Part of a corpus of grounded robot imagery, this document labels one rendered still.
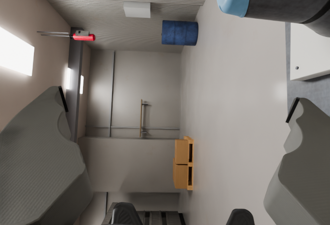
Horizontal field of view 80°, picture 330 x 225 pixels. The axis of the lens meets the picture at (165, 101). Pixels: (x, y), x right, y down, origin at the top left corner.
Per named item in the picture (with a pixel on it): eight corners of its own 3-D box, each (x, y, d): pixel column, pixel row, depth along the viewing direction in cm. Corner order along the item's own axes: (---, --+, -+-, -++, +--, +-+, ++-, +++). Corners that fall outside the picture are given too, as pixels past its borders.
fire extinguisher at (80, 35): (95, 42, 455) (69, 41, 452) (96, 37, 464) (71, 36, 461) (92, 34, 437) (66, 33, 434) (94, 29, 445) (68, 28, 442)
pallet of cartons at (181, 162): (193, 190, 486) (175, 190, 484) (187, 180, 568) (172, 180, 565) (194, 138, 499) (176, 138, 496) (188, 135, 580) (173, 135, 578)
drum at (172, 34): (198, 16, 490) (162, 14, 485) (198, 41, 484) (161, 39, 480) (193, 28, 550) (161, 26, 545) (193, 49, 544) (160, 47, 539)
